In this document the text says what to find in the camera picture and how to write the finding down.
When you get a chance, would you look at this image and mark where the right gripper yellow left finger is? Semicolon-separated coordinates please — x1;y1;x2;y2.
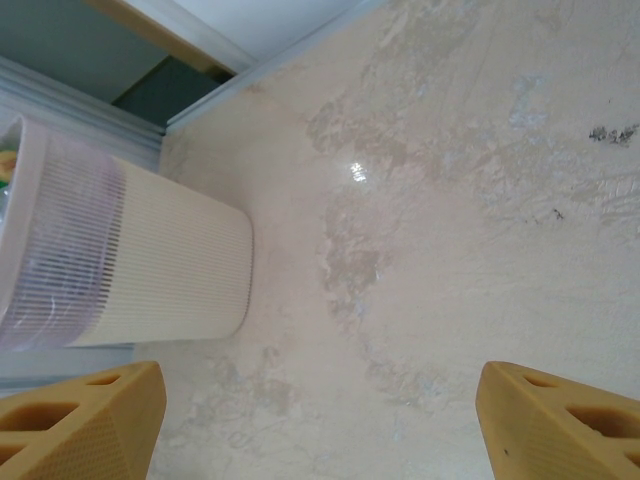
0;360;168;480

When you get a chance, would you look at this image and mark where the aluminium side rail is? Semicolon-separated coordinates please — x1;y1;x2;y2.
0;54;166;171

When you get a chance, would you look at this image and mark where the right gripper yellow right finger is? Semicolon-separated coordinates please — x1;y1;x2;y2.
474;360;640;480

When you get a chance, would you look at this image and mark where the wooden door frame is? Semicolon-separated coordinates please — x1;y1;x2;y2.
82;0;239;79

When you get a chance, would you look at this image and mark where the pink mesh waste bin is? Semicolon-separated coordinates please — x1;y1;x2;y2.
0;114;255;354

